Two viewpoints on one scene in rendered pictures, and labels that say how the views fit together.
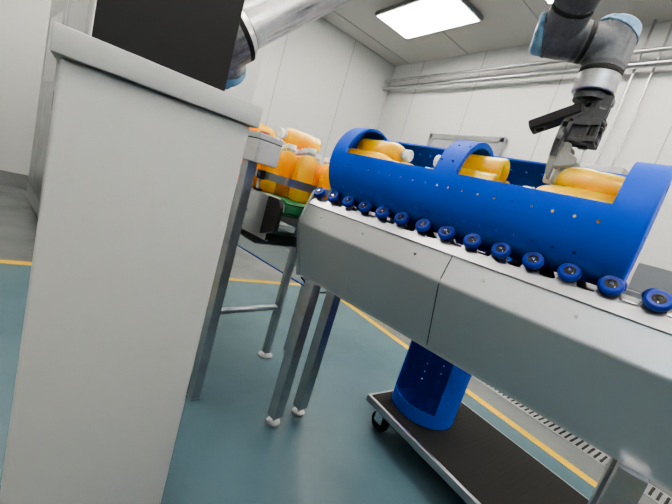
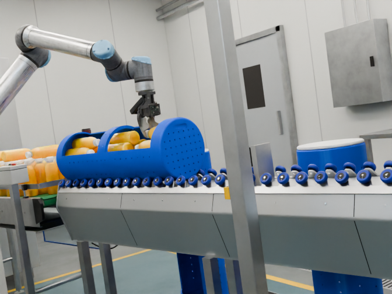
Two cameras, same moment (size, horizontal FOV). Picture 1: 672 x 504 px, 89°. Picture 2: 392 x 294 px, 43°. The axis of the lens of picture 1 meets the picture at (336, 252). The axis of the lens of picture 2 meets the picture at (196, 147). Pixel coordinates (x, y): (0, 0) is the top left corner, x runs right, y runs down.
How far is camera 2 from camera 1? 1.67 m
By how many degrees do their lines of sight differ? 8
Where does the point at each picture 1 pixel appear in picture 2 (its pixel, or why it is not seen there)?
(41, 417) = not seen: outside the picture
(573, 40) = (122, 74)
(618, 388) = (184, 224)
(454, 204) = (111, 167)
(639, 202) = (156, 144)
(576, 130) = (144, 111)
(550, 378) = (171, 233)
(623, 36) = (139, 66)
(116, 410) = not seen: outside the picture
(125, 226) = not seen: outside the picture
